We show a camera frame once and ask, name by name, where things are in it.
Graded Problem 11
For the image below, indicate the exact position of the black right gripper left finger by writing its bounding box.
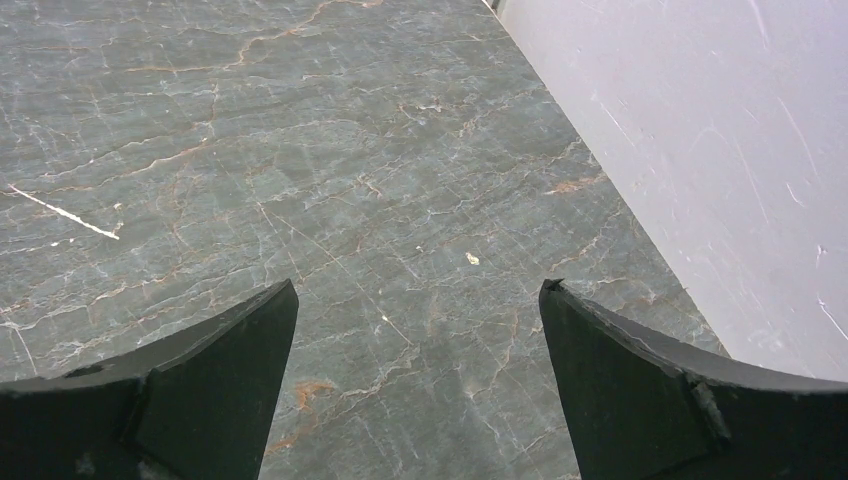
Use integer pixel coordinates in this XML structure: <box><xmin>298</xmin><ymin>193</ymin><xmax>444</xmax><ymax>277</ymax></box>
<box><xmin>1</xmin><ymin>280</ymin><xmax>299</xmax><ymax>479</ymax></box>

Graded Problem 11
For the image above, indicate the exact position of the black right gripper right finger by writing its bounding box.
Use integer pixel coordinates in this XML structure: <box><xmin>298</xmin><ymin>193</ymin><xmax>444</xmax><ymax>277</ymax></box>
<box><xmin>539</xmin><ymin>279</ymin><xmax>847</xmax><ymax>479</ymax></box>

